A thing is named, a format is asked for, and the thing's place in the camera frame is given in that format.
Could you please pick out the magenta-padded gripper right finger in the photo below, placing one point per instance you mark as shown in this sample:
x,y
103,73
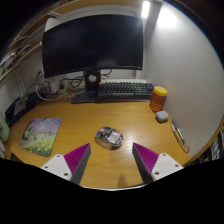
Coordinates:
x,y
165,165

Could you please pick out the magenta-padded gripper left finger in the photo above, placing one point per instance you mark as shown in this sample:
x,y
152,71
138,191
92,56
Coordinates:
x,y
60,165

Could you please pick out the transparent computer mouse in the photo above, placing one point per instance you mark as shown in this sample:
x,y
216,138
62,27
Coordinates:
x,y
109,136

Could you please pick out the dark pen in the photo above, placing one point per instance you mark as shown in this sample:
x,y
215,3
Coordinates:
x,y
177,130

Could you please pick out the white earbuds case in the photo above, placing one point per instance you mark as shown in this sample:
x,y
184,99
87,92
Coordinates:
x,y
162,116

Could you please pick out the amber jar with yellow lid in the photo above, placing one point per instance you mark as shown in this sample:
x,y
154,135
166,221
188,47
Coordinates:
x,y
158,100

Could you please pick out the pale green bag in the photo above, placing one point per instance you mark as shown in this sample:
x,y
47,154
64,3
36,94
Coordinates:
x,y
3,128

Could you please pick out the black box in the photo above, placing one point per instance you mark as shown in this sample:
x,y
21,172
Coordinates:
x,y
30,101

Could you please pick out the silver mini computer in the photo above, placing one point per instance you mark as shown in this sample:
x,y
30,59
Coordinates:
x,y
20,106

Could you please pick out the white power strip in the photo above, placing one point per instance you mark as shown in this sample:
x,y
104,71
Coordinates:
x,y
57,87

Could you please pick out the dark grey keyboard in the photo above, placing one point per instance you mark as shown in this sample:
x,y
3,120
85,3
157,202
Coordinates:
x,y
125,90

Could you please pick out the black curved monitor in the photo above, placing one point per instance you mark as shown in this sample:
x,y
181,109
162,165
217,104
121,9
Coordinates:
x,y
93,45

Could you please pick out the bright lamp bar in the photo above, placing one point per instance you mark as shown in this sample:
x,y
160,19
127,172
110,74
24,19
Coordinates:
x,y
145,9

